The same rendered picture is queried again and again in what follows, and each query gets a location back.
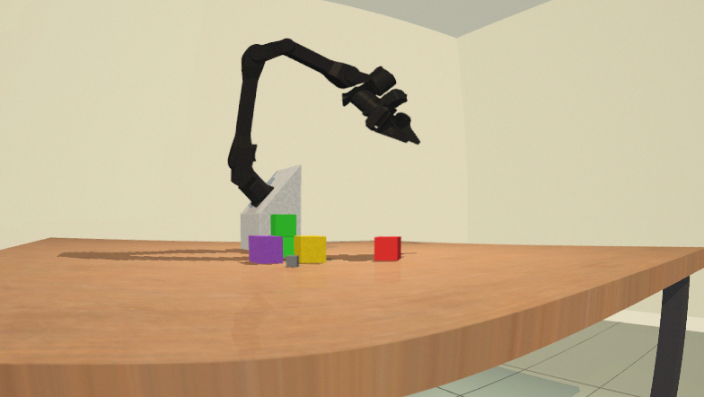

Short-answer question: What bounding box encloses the yellow block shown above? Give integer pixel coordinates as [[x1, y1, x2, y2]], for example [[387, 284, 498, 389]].
[[294, 235, 327, 263]]

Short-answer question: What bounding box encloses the green block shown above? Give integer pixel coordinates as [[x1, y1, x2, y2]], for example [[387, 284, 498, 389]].
[[270, 215, 296, 236], [283, 236, 295, 258]]

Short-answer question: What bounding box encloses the purple cube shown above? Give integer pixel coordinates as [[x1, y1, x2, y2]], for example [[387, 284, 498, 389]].
[[249, 235, 284, 264]]

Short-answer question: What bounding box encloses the red block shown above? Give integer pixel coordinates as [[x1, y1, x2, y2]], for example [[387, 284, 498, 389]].
[[374, 236, 401, 261]]

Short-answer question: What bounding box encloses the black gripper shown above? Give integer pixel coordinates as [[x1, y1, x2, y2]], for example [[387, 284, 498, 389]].
[[362, 96, 420, 145]]

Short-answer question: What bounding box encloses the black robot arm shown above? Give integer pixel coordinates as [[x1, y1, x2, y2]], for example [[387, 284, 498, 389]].
[[228, 39, 408, 207]]

